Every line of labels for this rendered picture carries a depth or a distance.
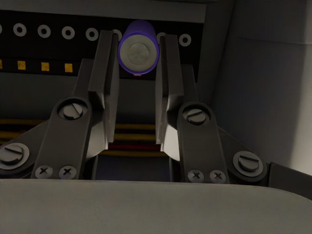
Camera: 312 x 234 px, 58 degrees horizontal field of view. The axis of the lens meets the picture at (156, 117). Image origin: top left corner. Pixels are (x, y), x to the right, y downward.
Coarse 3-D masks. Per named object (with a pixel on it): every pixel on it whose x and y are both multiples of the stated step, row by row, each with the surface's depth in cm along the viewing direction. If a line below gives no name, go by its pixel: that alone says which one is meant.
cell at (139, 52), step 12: (132, 24) 15; (144, 24) 15; (132, 36) 12; (144, 36) 12; (120, 48) 12; (132, 48) 11; (144, 48) 12; (156, 48) 12; (120, 60) 12; (132, 60) 12; (144, 60) 12; (156, 60) 12; (132, 72) 12; (144, 72) 12
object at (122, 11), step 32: (0, 0) 23; (32, 0) 23; (64, 0) 23; (96, 0) 23; (128, 0) 23; (160, 0) 24; (256, 0) 20; (288, 0) 16; (256, 32) 20; (288, 32) 16
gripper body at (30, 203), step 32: (0, 192) 6; (32, 192) 6; (64, 192) 6; (96, 192) 6; (128, 192) 6; (160, 192) 6; (192, 192) 6; (224, 192) 7; (256, 192) 7; (288, 192) 7; (0, 224) 6; (32, 224) 6; (64, 224) 6; (96, 224) 6; (128, 224) 6; (160, 224) 6; (192, 224) 6; (224, 224) 6; (256, 224) 6; (288, 224) 6
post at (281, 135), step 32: (224, 64) 29; (256, 64) 21; (288, 64) 16; (224, 96) 28; (256, 96) 20; (288, 96) 16; (224, 128) 28; (256, 128) 20; (288, 128) 16; (288, 160) 16
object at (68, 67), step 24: (0, 24) 24; (24, 24) 24; (48, 24) 24; (72, 24) 24; (96, 24) 24; (120, 24) 25; (168, 24) 25; (192, 24) 25; (0, 48) 25; (24, 48) 25; (48, 48) 25; (72, 48) 25; (96, 48) 25; (192, 48) 25; (24, 72) 25; (48, 72) 25; (72, 72) 25; (120, 72) 26
